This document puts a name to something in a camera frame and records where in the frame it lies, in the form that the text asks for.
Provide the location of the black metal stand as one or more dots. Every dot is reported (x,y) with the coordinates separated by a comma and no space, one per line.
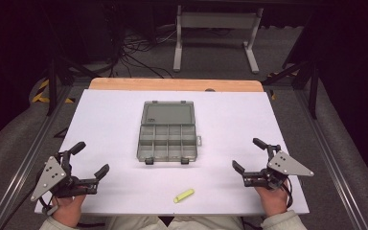
(52,86)
(311,86)

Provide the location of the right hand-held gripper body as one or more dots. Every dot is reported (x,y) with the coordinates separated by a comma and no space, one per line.
(284,164)

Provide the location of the person's right hand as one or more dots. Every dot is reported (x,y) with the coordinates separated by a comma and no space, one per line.
(273,201)

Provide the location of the person's left hand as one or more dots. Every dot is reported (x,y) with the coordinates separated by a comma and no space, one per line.
(67,209)

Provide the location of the small yellow-green stick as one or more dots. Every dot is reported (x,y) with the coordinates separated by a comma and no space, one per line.
(183,195)

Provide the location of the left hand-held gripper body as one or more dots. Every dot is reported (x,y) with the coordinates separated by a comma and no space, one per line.
(52,175)

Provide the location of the aluminium floor rail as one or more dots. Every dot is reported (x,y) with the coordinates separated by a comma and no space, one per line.
(329,159)
(25,159)

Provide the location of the person's light clothing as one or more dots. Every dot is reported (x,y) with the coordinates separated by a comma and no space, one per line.
(179,223)

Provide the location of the white metal table frame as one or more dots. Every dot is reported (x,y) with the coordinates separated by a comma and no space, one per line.
(215,20)

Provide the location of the yellow black hazard tape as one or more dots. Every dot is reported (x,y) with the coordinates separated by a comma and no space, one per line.
(43,96)

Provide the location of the white board sheet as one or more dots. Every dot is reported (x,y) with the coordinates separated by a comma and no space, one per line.
(108,127)

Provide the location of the grey plastic compartment box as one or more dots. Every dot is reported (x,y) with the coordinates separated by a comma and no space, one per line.
(167,134)

